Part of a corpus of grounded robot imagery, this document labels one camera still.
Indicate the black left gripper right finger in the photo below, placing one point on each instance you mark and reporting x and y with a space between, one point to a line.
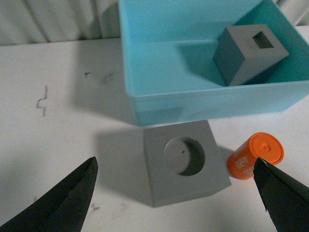
285 199

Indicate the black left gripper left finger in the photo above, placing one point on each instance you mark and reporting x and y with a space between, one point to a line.
63 208

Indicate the gray cube with round hole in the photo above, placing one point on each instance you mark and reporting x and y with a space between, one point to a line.
183 163

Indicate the gray cube with rectangular hole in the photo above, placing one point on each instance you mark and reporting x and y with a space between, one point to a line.
247 54

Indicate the light blue plastic box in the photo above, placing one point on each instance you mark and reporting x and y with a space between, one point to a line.
170 76

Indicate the orange cylinder part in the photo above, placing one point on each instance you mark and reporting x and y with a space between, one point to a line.
264 145

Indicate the white pleated curtain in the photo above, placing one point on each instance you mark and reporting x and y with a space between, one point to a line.
50 21

